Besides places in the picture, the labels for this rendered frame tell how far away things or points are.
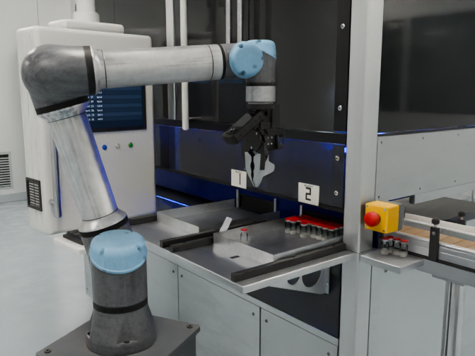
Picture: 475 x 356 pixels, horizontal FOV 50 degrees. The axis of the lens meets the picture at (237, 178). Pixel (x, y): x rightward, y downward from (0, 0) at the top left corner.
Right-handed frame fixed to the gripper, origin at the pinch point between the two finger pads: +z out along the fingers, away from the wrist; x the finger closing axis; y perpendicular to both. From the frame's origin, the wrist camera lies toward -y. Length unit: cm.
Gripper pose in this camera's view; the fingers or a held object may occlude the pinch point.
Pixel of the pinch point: (254, 182)
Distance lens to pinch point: 130.1
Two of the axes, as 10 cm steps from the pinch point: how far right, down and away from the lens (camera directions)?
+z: 0.0, 9.9, 1.7
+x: -6.2, -1.3, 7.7
